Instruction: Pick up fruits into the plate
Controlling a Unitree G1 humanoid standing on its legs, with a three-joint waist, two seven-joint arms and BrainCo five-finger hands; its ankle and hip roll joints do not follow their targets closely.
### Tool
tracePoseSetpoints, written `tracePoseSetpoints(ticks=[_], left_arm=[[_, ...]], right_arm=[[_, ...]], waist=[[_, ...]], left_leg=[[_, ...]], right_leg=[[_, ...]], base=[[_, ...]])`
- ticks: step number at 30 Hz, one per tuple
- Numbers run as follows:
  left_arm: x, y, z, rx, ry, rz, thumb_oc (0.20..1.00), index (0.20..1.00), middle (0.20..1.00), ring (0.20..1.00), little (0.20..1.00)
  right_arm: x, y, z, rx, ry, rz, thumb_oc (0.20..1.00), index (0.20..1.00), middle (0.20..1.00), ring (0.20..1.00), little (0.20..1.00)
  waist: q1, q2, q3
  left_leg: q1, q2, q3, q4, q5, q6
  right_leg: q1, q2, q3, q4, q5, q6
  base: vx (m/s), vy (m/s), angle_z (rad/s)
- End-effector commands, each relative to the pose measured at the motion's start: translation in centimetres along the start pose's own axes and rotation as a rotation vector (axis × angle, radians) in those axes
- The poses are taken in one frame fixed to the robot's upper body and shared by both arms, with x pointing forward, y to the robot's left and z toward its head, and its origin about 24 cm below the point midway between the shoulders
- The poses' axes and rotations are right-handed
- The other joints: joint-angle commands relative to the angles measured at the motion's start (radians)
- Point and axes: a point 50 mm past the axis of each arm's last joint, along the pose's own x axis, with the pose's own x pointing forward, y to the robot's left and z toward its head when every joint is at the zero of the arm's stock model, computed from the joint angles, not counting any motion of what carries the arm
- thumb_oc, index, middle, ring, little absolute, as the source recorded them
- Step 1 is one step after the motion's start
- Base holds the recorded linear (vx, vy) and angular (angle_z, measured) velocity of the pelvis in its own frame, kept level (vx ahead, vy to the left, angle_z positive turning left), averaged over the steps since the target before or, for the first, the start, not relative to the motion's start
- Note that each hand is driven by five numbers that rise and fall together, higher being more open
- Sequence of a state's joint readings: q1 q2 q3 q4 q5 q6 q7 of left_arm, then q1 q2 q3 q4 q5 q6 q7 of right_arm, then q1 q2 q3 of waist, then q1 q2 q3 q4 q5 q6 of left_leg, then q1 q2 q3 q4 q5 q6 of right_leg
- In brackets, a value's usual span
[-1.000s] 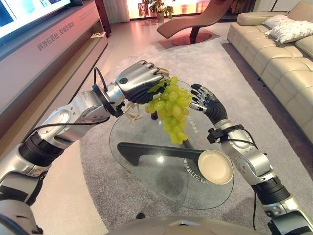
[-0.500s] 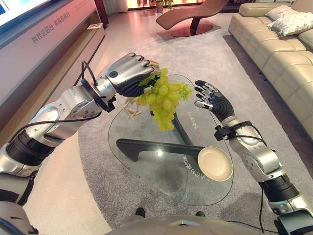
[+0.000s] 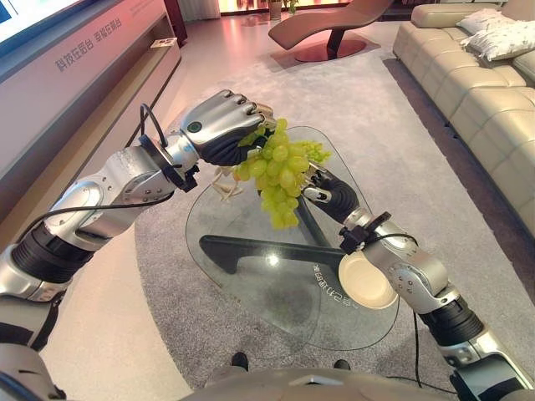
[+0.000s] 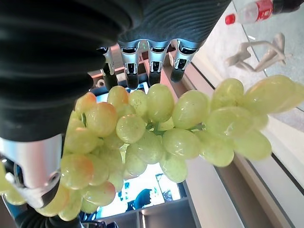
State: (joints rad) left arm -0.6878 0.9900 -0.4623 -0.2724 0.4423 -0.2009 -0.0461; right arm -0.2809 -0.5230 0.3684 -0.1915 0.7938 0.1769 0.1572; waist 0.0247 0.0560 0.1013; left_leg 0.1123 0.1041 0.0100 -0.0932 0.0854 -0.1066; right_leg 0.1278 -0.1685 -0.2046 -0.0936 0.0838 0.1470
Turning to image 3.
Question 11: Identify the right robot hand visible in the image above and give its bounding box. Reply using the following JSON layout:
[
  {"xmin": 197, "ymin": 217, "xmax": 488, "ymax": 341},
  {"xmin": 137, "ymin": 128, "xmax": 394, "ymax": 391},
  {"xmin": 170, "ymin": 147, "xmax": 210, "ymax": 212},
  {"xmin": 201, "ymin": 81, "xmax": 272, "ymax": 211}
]
[{"xmin": 302, "ymin": 167, "xmax": 362, "ymax": 226}]

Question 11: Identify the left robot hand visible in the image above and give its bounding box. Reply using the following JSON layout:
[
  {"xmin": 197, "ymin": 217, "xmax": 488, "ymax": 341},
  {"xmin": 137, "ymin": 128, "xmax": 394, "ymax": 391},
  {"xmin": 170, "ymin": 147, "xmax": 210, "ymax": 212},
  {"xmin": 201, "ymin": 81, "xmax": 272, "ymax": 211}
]
[{"xmin": 179, "ymin": 89, "xmax": 278, "ymax": 168}]

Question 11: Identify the green grape bunch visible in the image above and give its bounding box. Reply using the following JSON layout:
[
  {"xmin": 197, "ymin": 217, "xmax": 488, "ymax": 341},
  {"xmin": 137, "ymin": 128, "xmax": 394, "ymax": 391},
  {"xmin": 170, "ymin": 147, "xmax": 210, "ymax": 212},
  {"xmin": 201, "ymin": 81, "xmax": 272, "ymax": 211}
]
[{"xmin": 232, "ymin": 117, "xmax": 334, "ymax": 231}]

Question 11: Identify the cream round plate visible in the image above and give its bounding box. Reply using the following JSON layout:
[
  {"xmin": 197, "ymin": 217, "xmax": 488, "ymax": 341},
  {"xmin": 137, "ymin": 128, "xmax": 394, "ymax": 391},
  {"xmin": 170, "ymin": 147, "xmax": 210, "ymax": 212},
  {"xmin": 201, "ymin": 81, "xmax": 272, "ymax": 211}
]
[{"xmin": 337, "ymin": 251, "xmax": 399, "ymax": 311}]

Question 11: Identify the black coffee table base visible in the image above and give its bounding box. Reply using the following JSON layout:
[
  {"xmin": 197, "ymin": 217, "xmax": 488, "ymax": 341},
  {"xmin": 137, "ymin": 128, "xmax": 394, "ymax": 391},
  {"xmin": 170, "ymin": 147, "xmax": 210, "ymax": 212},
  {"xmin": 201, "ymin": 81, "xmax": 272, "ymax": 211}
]
[{"xmin": 199, "ymin": 199, "xmax": 350, "ymax": 276}]

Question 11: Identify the grey rug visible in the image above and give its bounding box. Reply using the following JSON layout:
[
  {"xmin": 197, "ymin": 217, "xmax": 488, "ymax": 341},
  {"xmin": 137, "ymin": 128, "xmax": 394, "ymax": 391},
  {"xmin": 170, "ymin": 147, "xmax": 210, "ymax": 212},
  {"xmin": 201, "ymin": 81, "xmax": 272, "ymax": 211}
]
[{"xmin": 133, "ymin": 19, "xmax": 535, "ymax": 401}]

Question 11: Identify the potted green plant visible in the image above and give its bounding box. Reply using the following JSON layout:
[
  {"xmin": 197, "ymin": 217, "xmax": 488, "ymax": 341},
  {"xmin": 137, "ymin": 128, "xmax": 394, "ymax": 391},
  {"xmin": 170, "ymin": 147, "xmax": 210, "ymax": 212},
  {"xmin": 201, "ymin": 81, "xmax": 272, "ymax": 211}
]
[{"xmin": 267, "ymin": 0, "xmax": 301, "ymax": 22}]

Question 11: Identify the glass coffee table top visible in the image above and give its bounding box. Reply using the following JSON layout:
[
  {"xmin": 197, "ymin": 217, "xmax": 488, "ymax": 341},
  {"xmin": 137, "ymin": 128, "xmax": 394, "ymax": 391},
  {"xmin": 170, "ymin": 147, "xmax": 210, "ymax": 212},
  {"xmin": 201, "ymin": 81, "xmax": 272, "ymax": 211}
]
[{"xmin": 184, "ymin": 124, "xmax": 401, "ymax": 353}]

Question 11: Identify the brown chaise lounge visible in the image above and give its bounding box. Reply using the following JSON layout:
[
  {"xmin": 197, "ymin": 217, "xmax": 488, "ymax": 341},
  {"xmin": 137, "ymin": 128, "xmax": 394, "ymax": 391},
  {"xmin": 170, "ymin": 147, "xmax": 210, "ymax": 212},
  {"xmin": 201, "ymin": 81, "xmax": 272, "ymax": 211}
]
[{"xmin": 267, "ymin": 0, "xmax": 396, "ymax": 64}]

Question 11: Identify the long pale media cabinet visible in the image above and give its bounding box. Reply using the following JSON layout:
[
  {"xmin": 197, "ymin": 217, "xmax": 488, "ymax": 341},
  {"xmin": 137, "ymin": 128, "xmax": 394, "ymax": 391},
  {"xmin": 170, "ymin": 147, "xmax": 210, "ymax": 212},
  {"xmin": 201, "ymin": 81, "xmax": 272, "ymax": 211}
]
[{"xmin": 0, "ymin": 0, "xmax": 183, "ymax": 229}]

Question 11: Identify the beige leather sofa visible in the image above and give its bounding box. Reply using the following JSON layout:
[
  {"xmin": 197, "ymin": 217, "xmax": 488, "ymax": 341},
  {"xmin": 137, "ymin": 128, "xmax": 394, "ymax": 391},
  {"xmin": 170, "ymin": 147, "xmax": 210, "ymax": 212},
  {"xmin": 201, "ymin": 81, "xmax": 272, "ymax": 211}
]
[{"xmin": 391, "ymin": 0, "xmax": 535, "ymax": 244}]

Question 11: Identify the silver robot torso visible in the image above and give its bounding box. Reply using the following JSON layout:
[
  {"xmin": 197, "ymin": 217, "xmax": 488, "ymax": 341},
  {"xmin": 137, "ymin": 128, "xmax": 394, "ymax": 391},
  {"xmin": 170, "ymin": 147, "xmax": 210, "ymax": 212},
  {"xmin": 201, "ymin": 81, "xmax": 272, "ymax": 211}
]
[{"xmin": 178, "ymin": 366, "xmax": 461, "ymax": 401}]

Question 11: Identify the white patterned cushion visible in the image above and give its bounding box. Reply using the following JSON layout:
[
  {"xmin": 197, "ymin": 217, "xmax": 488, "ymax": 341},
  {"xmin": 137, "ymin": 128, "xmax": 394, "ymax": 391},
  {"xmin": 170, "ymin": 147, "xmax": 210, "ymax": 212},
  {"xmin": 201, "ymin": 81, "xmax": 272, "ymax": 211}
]
[
  {"xmin": 456, "ymin": 8, "xmax": 510, "ymax": 35},
  {"xmin": 461, "ymin": 19, "xmax": 535, "ymax": 63}
]

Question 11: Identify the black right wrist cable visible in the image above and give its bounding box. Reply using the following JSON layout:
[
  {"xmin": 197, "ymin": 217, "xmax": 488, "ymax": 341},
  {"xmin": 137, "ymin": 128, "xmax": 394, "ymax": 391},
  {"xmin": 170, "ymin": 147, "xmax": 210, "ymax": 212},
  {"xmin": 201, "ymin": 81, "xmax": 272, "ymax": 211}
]
[{"xmin": 354, "ymin": 231, "xmax": 420, "ymax": 252}]

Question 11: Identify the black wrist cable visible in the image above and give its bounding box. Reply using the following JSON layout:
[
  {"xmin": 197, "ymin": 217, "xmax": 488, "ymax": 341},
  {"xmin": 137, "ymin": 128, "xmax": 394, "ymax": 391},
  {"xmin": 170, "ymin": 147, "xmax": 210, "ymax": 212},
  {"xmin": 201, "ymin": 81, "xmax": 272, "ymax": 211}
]
[
  {"xmin": 354, "ymin": 231, "xmax": 420, "ymax": 252},
  {"xmin": 139, "ymin": 103, "xmax": 170, "ymax": 148}
]

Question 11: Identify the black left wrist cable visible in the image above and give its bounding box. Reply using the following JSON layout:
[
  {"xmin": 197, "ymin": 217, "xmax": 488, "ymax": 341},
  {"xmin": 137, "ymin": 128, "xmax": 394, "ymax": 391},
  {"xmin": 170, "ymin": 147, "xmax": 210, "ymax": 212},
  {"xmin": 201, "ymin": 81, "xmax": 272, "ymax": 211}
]
[{"xmin": 139, "ymin": 103, "xmax": 170, "ymax": 148}]

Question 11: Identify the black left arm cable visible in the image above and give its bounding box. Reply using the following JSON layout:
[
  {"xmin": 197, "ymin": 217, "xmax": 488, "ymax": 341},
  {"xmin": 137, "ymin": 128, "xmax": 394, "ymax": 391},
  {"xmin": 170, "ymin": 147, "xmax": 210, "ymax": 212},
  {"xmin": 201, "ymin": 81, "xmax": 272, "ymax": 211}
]
[{"xmin": 15, "ymin": 195, "xmax": 171, "ymax": 248}]

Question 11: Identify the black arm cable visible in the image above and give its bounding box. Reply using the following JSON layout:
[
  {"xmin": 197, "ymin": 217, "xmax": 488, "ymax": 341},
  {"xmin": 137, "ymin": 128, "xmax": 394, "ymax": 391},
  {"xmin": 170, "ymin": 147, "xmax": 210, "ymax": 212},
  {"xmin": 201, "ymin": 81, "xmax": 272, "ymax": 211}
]
[
  {"xmin": 15, "ymin": 195, "xmax": 171, "ymax": 248},
  {"xmin": 412, "ymin": 309, "xmax": 459, "ymax": 396}
]

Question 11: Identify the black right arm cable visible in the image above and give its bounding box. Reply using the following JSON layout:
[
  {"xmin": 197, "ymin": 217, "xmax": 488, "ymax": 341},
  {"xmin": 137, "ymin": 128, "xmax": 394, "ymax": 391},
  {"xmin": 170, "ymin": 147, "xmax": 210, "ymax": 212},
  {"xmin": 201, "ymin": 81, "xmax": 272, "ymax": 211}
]
[{"xmin": 412, "ymin": 309, "xmax": 459, "ymax": 396}]

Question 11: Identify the wall screen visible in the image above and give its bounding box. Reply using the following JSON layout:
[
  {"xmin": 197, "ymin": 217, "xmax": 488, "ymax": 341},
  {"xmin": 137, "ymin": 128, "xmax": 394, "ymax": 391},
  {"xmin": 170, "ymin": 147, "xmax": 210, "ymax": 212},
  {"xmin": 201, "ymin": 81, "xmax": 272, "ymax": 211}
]
[{"xmin": 0, "ymin": 0, "xmax": 87, "ymax": 48}]

